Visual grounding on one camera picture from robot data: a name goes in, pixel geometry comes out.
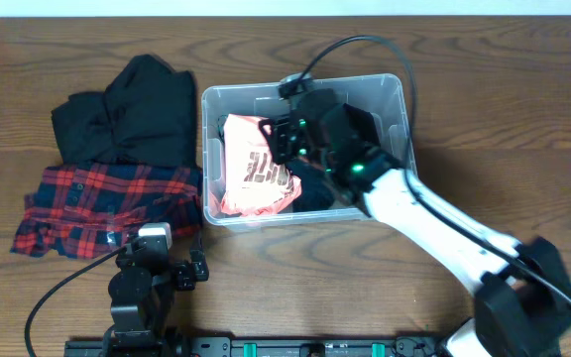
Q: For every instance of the clear plastic storage bin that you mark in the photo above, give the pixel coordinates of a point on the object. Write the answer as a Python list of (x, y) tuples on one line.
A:
[(380, 94)]

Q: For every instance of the black folded garment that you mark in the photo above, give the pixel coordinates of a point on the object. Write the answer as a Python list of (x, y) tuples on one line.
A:
[(146, 115)]

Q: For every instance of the dark navy garment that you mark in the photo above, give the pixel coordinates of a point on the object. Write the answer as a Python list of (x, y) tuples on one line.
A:
[(315, 195)]

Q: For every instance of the black cloth with tape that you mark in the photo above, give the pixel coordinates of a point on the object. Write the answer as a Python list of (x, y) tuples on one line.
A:
[(363, 122)]

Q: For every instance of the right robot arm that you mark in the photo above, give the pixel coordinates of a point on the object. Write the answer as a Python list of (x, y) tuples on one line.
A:
[(521, 292)]

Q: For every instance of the red navy plaid shirt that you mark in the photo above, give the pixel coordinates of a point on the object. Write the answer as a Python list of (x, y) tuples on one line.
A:
[(88, 210)]

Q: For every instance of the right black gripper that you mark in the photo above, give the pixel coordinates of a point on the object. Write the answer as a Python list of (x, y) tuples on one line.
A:
[(286, 141)]

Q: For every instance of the pink printed t-shirt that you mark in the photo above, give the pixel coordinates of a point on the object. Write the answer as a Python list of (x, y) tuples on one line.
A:
[(254, 184)]

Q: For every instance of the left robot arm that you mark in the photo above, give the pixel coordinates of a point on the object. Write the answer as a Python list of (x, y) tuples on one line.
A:
[(142, 293)]

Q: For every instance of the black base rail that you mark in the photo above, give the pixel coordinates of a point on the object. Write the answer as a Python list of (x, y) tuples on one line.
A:
[(226, 347)]

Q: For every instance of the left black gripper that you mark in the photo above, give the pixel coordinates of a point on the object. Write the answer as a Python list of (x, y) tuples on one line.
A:
[(184, 273)]

